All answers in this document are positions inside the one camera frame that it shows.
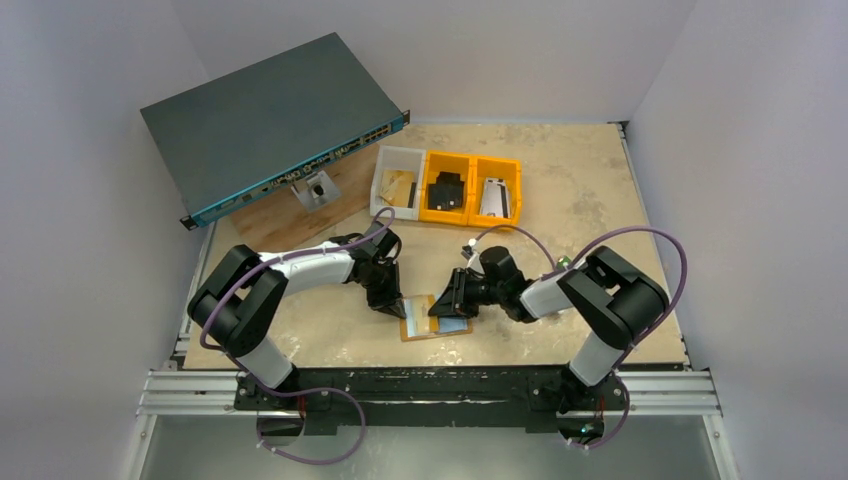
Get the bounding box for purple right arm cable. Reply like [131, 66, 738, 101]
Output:
[463, 223, 689, 366]

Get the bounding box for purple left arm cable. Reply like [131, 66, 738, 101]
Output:
[198, 206, 397, 351]

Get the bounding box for black card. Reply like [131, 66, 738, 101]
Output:
[427, 183, 464, 211]
[436, 171, 464, 189]

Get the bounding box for grey network switch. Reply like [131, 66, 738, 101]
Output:
[140, 33, 410, 230]

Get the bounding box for yellow middle bin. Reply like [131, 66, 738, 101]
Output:
[419, 150, 476, 226]

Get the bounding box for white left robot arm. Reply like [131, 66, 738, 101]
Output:
[187, 221, 406, 409]

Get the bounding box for yellow bin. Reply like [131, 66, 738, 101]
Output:
[419, 150, 476, 226]
[468, 156, 523, 228]

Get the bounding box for white plastic bin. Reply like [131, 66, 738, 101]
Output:
[369, 145, 427, 221]

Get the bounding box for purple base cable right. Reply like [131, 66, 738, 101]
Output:
[564, 370, 631, 452]

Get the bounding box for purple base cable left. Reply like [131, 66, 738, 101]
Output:
[238, 377, 368, 468]

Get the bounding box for wooden board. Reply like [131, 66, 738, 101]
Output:
[219, 145, 379, 252]

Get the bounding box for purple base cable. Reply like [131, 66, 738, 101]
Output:
[564, 370, 631, 452]
[238, 377, 368, 468]

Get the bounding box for gold cards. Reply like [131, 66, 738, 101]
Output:
[378, 170, 417, 208]

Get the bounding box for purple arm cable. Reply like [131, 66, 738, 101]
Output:
[463, 223, 689, 366]
[198, 206, 397, 351]

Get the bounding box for yellow leather card holder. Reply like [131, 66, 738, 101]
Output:
[399, 294, 473, 342]

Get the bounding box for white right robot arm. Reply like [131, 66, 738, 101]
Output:
[428, 246, 670, 407]

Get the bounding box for grey metal bracket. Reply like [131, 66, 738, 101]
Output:
[291, 170, 341, 212]

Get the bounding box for yellow right bin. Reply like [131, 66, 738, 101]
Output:
[468, 156, 523, 228]

